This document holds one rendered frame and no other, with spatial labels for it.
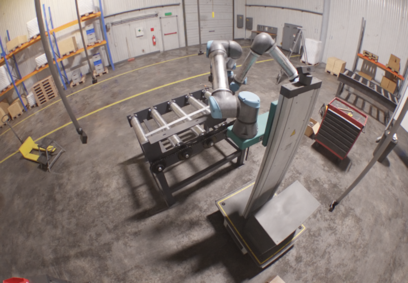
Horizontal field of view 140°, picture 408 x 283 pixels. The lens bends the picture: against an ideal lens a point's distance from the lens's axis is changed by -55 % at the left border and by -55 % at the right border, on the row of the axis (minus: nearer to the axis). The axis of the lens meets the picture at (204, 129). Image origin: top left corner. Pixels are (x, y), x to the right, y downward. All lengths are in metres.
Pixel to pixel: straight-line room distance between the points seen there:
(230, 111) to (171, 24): 10.27
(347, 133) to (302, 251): 1.91
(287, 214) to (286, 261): 0.95
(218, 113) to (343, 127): 2.50
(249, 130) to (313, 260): 1.94
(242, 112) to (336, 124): 2.40
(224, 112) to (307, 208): 1.10
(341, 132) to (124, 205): 3.56
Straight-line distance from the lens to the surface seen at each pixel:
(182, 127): 1.49
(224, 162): 2.28
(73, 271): 2.76
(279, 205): 1.45
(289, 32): 11.66
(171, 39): 10.99
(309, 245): 2.42
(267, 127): 0.96
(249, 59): 1.19
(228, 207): 1.93
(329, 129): 3.15
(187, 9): 11.43
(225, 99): 0.83
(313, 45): 9.23
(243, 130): 0.91
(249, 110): 0.84
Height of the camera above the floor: 2.08
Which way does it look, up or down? 39 degrees down
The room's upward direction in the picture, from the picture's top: 3 degrees counter-clockwise
